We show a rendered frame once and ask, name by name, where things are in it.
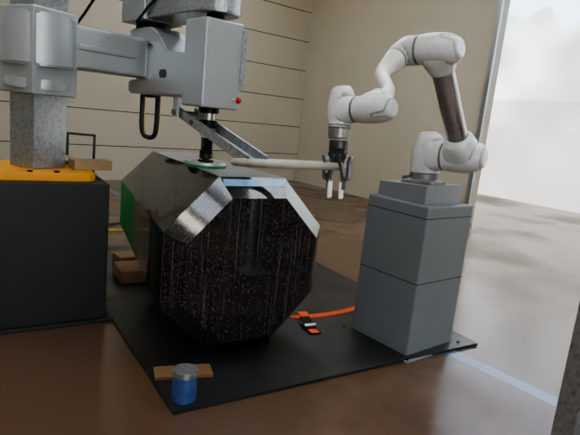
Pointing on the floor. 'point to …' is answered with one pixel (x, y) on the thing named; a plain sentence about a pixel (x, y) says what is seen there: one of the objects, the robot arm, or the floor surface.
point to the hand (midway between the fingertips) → (335, 190)
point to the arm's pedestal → (410, 273)
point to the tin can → (185, 383)
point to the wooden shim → (174, 366)
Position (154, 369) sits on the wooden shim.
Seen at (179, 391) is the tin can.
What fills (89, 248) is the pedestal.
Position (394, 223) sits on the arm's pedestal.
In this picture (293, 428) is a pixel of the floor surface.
